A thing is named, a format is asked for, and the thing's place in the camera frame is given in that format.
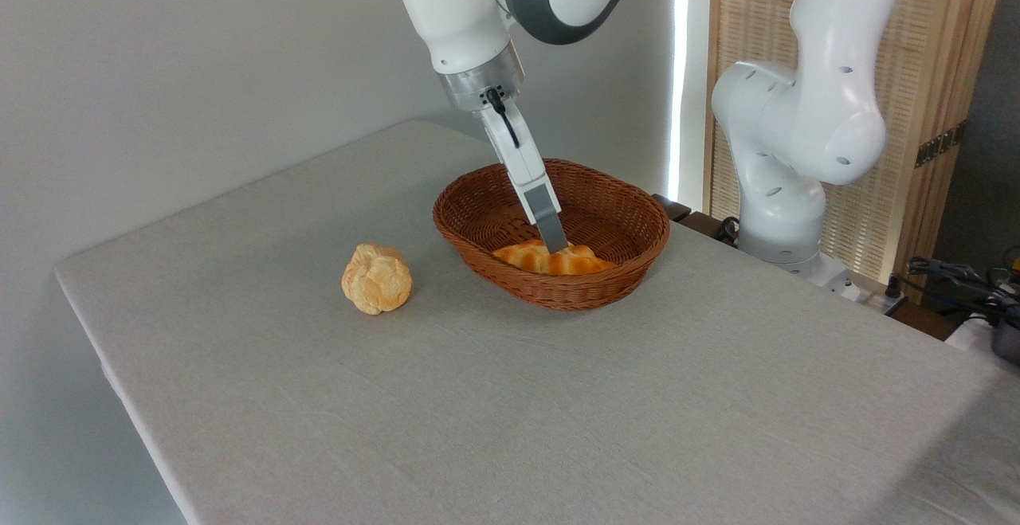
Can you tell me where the white power strip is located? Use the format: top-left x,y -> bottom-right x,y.
845,276 -> 909,316

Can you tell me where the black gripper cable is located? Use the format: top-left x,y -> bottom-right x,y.
486,88 -> 523,150

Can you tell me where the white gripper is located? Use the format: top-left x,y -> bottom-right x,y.
477,95 -> 569,256

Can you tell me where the golden croissant bread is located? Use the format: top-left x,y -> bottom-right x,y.
492,238 -> 617,276

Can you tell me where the wooden slatted folding screen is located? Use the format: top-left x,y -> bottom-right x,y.
705,0 -> 1010,287

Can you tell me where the brown wicker basket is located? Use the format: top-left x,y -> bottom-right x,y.
433,159 -> 671,312

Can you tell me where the metal screen hinge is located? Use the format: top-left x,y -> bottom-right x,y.
915,122 -> 967,169

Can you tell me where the round pale bread roll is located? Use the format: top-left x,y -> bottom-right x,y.
341,242 -> 414,316

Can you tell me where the dark wooden side table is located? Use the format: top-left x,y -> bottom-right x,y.
652,194 -> 743,249

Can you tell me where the black cable bundle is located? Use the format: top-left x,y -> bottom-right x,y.
905,256 -> 1020,327

